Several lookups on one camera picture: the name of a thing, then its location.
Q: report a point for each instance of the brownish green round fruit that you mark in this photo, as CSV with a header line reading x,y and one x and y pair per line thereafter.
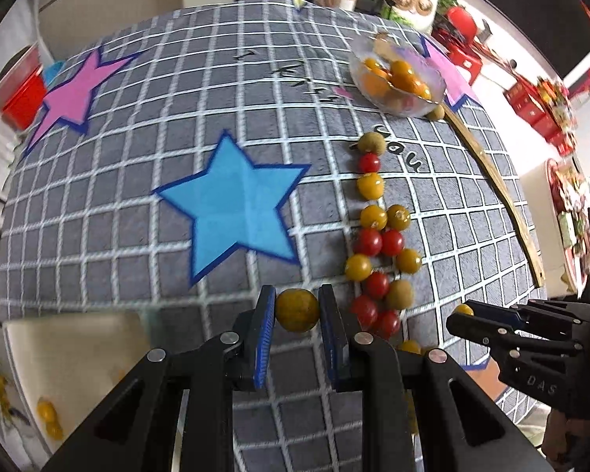
x,y
399,294
371,142
435,111

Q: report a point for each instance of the red plastic stool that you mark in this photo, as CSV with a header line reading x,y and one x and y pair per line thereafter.
x,y
464,56

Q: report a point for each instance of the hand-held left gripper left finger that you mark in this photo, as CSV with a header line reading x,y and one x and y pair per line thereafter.
x,y
264,337

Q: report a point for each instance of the red gift box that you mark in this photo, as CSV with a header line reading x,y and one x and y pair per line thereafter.
x,y
533,105

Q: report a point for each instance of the white printed tray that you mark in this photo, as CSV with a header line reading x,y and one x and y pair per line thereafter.
x,y
54,364

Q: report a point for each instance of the row of red and yellow tomatoes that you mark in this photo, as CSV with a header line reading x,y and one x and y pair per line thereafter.
x,y
367,242

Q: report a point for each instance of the grey checked star blanket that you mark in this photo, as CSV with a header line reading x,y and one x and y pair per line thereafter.
x,y
177,108

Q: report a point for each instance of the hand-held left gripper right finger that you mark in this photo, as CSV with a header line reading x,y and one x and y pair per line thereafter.
x,y
328,337

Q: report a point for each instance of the heap of orange tomatoes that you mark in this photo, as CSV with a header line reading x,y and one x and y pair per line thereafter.
x,y
398,78

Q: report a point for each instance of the light blue plastic item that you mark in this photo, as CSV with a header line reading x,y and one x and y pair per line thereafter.
x,y
54,71

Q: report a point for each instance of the person's right hand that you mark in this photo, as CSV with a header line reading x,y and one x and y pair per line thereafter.
x,y
556,437

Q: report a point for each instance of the long bamboo stick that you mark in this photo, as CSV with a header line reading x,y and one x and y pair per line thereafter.
x,y
496,177

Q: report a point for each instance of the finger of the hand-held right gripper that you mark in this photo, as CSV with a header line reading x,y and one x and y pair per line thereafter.
x,y
496,313
477,330

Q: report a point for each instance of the red plastic container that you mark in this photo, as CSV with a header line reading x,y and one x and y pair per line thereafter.
x,y
19,96

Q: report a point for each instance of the clear glass bowl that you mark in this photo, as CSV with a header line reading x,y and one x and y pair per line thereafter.
x,y
423,66

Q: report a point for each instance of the black television screen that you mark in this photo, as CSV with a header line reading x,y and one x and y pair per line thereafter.
x,y
545,10

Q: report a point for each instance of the yellow-green round fruit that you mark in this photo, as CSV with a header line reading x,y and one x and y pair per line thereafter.
x,y
297,310

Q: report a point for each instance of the small yellow cherry tomato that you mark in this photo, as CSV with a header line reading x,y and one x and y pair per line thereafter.
x,y
463,309

